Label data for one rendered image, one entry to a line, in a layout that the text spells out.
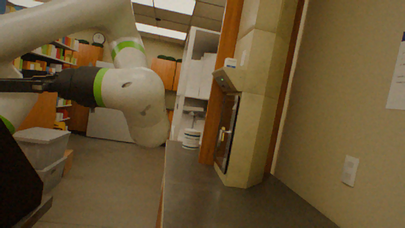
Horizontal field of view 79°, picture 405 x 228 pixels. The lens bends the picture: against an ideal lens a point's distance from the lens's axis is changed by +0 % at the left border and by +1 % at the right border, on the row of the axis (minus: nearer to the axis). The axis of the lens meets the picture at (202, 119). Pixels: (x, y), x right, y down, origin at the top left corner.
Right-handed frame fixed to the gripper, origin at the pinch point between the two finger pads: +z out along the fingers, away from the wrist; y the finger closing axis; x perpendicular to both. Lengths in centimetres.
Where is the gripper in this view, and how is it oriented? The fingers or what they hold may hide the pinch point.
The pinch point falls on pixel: (3, 77)
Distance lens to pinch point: 77.5
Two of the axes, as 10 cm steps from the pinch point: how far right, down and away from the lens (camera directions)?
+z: -9.9, -1.1, 1.2
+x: 0.8, -9.6, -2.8
